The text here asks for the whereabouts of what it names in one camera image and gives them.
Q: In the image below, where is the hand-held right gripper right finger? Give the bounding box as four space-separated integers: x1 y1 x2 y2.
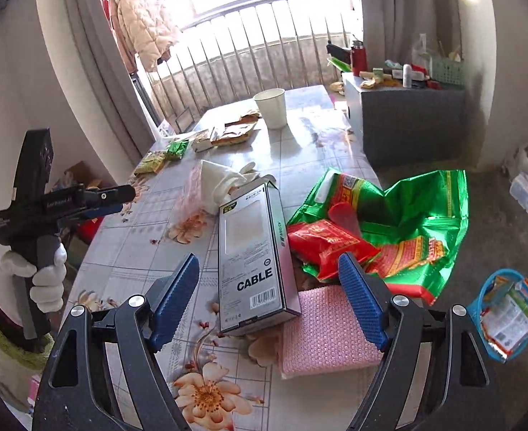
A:
338 252 502 431

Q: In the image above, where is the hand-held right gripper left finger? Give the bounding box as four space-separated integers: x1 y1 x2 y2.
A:
32 252 200 431

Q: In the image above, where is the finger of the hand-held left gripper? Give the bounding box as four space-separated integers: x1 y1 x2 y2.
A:
77 183 136 208
55 203 125 234

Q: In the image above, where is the red foil packet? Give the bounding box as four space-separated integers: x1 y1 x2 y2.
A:
287 220 381 283

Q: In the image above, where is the grey cardboard box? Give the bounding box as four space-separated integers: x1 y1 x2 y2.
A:
217 179 302 337

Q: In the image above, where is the blue plastic basket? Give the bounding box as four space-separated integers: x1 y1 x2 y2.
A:
467 268 528 363

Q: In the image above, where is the colourful snack packet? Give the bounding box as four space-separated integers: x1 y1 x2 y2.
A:
479 276 528 360

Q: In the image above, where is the person's left forearm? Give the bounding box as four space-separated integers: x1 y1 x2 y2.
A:
0 292 55 414

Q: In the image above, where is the person's left hand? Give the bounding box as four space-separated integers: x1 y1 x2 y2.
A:
0 236 68 324

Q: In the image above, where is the pink cloth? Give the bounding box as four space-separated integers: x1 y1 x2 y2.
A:
278 285 385 380

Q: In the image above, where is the yellow-green snack packet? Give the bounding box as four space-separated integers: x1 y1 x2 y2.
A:
133 152 168 176

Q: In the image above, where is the green snack packet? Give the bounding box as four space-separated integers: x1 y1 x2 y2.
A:
167 139 189 160

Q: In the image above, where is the white glove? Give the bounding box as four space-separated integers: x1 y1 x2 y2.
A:
200 160 260 214

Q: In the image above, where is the brown packet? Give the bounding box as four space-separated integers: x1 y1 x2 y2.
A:
210 123 258 148

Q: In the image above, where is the grey curtain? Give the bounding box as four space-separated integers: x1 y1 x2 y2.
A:
61 0 161 153
358 0 462 84

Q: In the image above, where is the pink padded jacket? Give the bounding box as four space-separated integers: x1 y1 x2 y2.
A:
109 0 181 73

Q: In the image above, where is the white paper cup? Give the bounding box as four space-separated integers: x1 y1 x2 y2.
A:
253 88 288 130

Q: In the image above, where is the grey cabinet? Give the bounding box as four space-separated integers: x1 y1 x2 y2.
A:
342 72 467 169

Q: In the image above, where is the balcony railing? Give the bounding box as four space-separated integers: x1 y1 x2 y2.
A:
147 0 363 122

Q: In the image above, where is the white plastic bag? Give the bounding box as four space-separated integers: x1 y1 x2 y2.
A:
504 144 528 180

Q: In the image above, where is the red thermos bottle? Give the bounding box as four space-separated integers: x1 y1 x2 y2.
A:
351 40 368 77

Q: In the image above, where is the green perforated basket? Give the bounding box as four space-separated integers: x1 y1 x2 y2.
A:
428 54 466 87

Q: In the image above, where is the black flat object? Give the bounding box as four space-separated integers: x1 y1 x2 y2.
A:
327 42 352 66

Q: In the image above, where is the clear plastic bag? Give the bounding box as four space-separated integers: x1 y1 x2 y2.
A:
412 33 431 70

